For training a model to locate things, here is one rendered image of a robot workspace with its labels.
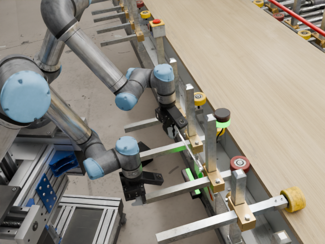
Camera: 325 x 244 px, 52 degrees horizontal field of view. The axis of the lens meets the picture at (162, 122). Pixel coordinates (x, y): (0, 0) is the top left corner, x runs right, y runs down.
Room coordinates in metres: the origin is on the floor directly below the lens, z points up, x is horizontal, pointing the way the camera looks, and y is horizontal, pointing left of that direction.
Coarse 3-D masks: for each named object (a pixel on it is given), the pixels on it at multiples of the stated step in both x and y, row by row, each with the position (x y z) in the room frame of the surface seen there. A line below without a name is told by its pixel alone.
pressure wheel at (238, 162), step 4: (236, 156) 0.94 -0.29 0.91; (240, 156) 0.94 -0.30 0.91; (232, 160) 0.93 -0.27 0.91; (236, 160) 0.93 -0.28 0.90; (240, 160) 0.92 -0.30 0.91; (244, 160) 0.92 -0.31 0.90; (248, 160) 0.91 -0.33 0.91; (232, 164) 0.91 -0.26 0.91; (236, 164) 0.90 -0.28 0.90; (240, 164) 0.90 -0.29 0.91; (244, 164) 0.90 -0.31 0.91; (248, 164) 0.89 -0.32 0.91; (232, 168) 0.89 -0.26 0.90; (236, 168) 0.88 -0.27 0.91; (240, 168) 0.88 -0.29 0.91; (244, 168) 0.87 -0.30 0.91; (248, 168) 0.88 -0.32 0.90
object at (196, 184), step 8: (224, 176) 0.89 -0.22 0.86; (184, 184) 0.87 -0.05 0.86; (192, 184) 0.87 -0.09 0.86; (200, 184) 0.86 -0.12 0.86; (208, 184) 0.87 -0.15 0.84; (152, 192) 0.86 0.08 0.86; (160, 192) 0.85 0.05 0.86; (168, 192) 0.84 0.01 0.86; (176, 192) 0.85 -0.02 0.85; (184, 192) 0.85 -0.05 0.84; (152, 200) 0.83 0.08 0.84
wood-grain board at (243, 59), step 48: (144, 0) 2.92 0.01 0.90; (192, 0) 2.76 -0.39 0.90; (240, 0) 2.62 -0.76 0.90; (192, 48) 1.94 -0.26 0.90; (240, 48) 1.85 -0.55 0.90; (288, 48) 1.77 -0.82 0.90; (240, 96) 1.36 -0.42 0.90; (288, 96) 1.31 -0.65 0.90; (240, 144) 1.02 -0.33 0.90; (288, 144) 0.98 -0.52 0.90
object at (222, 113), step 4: (220, 108) 0.96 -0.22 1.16; (224, 108) 0.96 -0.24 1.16; (216, 112) 0.94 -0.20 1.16; (220, 112) 0.94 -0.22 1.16; (224, 112) 0.94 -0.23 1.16; (228, 112) 0.93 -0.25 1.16; (220, 116) 0.92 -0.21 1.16; (224, 116) 0.92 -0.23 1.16; (216, 128) 0.92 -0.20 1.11; (216, 132) 0.92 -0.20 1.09; (220, 132) 0.94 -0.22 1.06; (216, 140) 0.94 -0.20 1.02; (216, 144) 0.94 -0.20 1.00
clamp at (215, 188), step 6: (204, 168) 0.94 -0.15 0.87; (216, 168) 0.93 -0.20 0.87; (210, 174) 0.90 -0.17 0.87; (216, 174) 0.89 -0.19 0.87; (210, 180) 0.87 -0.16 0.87; (222, 180) 0.86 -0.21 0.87; (210, 186) 0.87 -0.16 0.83; (216, 186) 0.84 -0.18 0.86; (222, 186) 0.84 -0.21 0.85; (216, 192) 0.84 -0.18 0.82
